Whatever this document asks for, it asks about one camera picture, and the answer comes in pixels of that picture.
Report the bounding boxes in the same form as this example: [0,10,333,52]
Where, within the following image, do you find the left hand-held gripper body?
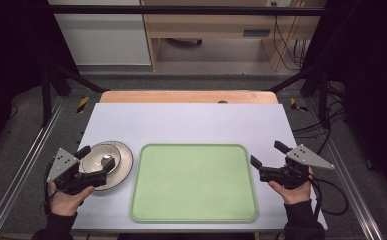
[46,147,108,196]

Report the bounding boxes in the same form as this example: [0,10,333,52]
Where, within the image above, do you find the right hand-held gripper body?
[259,143,336,190]

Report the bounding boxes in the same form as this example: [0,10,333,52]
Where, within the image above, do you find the round metal plate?
[80,140,135,192]

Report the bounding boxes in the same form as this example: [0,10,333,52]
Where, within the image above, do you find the person's right hand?
[268,166,315,205]

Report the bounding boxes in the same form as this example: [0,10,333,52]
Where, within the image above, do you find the person's left hand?
[49,181,96,217]

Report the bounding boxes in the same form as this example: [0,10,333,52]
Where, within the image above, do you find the green tray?
[129,143,260,224]

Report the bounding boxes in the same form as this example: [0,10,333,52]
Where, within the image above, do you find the white table board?
[71,102,329,233]

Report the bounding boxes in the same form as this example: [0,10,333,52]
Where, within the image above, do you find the wooden table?
[99,90,280,105]

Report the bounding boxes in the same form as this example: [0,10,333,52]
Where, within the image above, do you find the white cabinet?
[47,0,152,67]

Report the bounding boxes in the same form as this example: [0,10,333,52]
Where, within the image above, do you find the black curtain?
[0,0,80,163]
[300,0,387,196]

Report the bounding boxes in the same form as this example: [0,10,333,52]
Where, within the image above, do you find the light wooden desk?
[139,0,328,72]

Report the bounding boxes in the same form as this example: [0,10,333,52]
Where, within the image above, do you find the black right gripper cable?
[308,174,350,222]

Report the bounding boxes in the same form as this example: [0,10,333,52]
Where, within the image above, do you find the aluminium floor rail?
[0,95,67,240]
[304,97,385,240]

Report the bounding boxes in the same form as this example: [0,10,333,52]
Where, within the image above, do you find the black floor cables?
[292,81,349,141]

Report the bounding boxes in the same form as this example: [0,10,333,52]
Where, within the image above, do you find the black metal frame stand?
[40,61,111,128]
[266,64,333,130]

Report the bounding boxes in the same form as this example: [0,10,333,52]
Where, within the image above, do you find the bundle of hanging black cables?
[271,2,311,72]

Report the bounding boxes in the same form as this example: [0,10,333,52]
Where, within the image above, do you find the black frame crossbar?
[46,4,329,17]

